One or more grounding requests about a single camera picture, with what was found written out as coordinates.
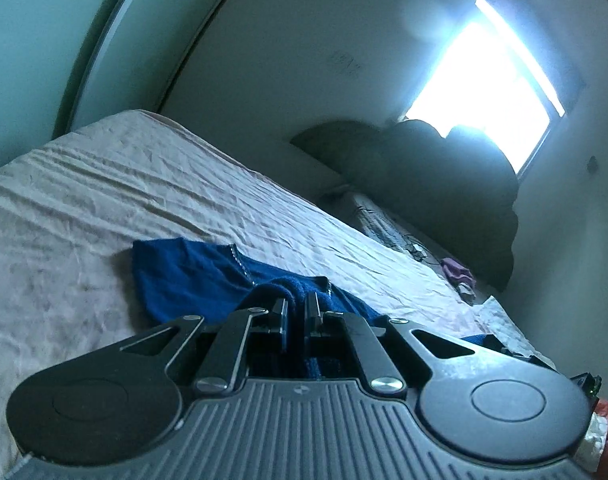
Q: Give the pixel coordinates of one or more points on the bright window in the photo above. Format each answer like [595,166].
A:
[487,79]

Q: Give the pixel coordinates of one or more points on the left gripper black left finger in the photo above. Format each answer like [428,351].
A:
[257,333]

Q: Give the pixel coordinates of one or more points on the dark blue knit sweater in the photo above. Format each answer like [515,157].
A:
[178,277]

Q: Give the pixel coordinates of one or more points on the red and white package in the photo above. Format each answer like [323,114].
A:
[592,454]

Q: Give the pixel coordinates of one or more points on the beige wrinkled bed sheet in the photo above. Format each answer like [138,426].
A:
[71,210]

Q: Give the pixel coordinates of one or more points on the dark upholstered headboard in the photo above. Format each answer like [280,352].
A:
[458,189]

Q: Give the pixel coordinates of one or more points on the white patterned cloth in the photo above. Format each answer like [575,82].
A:
[493,317]

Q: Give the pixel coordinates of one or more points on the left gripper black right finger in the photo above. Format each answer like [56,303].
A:
[375,369]

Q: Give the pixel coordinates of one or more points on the purple cloth item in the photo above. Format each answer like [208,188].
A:
[456,273]

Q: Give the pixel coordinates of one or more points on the glass sliding wardrobe door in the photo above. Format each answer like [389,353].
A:
[68,63]

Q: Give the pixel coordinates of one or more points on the patterned pillow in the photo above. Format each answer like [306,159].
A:
[362,214]

